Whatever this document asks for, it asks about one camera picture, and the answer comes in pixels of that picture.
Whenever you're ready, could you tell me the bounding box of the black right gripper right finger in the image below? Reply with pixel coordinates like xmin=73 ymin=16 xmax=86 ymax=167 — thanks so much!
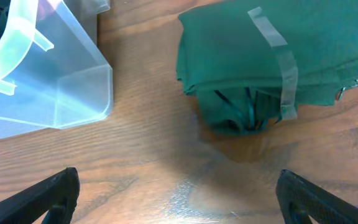
xmin=275 ymin=169 xmax=358 ymax=224

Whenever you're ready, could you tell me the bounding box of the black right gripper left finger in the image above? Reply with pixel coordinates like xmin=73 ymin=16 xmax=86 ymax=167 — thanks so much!
xmin=0 ymin=167 xmax=80 ymax=224

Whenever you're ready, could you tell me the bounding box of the dark green garment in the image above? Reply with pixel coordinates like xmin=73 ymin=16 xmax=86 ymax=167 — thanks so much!
xmin=177 ymin=0 xmax=358 ymax=135

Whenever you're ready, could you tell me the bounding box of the clear plastic storage bin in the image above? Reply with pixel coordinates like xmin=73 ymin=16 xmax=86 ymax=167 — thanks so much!
xmin=0 ymin=0 xmax=113 ymax=139

